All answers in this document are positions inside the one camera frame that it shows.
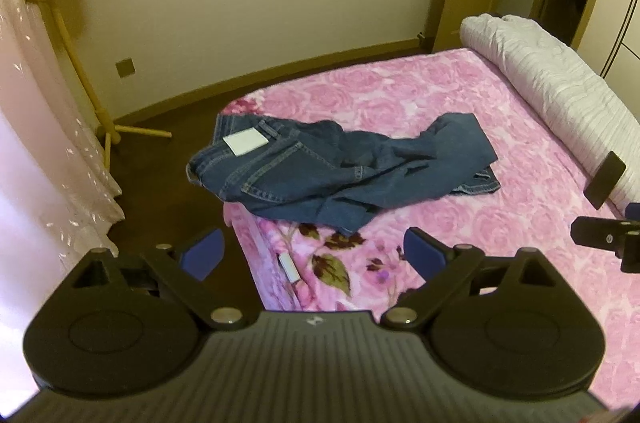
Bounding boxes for cream wardrobe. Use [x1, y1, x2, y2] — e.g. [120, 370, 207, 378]
[575, 0, 640, 104]

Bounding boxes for blue denim jeans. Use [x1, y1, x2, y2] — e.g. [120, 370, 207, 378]
[186, 112, 502, 238]

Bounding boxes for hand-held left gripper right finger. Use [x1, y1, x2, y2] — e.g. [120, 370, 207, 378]
[380, 227, 558, 331]

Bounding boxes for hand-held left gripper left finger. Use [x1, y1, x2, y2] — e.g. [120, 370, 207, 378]
[72, 227, 246, 331]

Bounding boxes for pink floral blanket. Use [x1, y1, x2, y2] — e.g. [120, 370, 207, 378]
[222, 48, 640, 409]

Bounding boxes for white striped quilt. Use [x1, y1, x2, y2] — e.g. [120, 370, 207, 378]
[459, 14, 640, 214]

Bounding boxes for yellow wooden coat rack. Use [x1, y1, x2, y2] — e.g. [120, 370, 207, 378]
[20, 0, 173, 176]

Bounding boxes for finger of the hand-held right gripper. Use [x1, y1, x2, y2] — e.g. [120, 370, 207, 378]
[570, 202, 640, 275]

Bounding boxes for black phone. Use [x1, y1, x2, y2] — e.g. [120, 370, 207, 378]
[585, 151, 627, 210]

